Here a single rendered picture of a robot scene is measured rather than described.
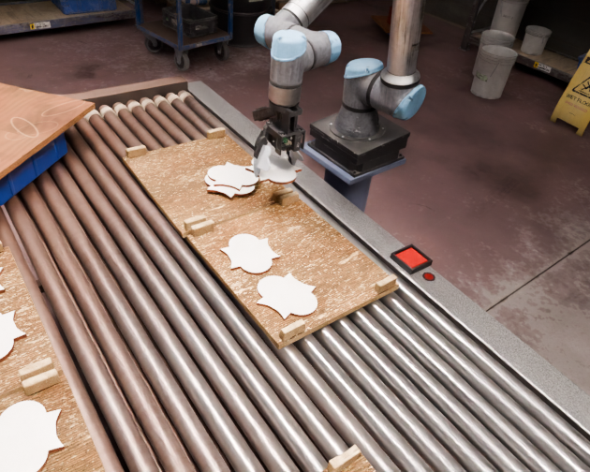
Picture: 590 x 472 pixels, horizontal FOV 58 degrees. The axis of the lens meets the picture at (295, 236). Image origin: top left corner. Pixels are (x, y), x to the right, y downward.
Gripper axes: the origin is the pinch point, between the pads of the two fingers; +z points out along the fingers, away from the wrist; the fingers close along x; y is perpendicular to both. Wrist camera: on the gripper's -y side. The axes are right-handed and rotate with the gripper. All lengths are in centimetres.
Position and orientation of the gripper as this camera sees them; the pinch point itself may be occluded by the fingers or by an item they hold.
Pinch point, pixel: (273, 168)
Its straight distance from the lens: 140.8
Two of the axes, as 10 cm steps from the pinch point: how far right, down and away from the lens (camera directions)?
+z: -0.9, 7.7, 6.3
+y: 5.7, 5.6, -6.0
